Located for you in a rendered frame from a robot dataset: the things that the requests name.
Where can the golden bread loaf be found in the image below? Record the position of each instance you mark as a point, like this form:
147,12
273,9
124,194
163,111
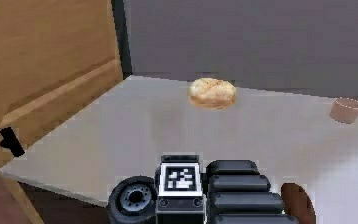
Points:
212,92

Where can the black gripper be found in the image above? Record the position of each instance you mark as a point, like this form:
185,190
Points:
133,200

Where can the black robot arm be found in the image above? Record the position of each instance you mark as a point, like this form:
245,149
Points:
233,193

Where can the brown mug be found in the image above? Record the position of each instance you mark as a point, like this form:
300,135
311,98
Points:
346,110

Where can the wooden cupboard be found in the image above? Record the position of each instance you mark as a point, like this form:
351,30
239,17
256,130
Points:
47,66

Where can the brown round stool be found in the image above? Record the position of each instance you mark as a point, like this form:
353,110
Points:
297,204

